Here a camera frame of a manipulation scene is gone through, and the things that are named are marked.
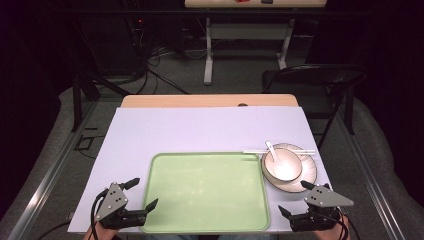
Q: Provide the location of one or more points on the white table cover sheet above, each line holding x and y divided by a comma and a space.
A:
186, 130

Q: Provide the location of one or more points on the light wooden table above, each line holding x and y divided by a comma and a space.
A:
206, 100

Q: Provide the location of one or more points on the white ceramic spoon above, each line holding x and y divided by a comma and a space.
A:
271, 151

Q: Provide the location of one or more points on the person's right hand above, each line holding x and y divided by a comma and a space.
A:
333, 235

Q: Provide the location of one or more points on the aluminium floor rail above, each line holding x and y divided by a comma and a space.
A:
370, 173
50, 176

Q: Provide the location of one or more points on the black metal stand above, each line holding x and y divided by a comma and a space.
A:
85, 88

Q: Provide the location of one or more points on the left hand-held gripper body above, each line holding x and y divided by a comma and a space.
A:
113, 201

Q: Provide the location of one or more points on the white chopstick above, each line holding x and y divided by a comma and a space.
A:
253, 151
308, 153

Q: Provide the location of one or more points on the person's left hand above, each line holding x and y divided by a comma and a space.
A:
100, 235

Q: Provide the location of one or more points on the black folding chair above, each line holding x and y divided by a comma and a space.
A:
316, 78

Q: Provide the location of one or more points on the red object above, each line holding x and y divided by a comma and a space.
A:
243, 0

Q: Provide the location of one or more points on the white ceramic bowl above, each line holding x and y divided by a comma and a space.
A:
286, 170

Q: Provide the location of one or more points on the light green plastic tray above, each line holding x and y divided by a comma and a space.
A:
206, 193

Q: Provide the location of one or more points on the white-framed desk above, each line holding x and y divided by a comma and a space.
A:
246, 31

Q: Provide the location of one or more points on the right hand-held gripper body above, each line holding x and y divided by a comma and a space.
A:
325, 197

